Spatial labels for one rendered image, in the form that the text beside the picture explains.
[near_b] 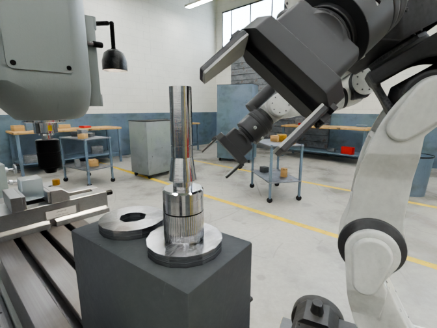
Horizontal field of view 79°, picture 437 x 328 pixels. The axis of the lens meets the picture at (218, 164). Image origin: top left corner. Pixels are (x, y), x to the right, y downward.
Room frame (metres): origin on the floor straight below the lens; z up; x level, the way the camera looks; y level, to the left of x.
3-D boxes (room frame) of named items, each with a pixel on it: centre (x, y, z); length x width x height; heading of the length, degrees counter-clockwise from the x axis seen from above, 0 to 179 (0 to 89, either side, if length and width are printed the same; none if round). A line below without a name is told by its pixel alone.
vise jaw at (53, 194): (0.81, 0.53, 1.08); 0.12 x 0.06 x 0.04; 47
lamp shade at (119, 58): (0.85, 0.31, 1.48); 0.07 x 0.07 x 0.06
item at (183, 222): (0.29, 0.04, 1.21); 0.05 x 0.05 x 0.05
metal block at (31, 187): (0.77, 0.57, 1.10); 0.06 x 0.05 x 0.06; 47
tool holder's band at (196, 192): (0.29, 0.04, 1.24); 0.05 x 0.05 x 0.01
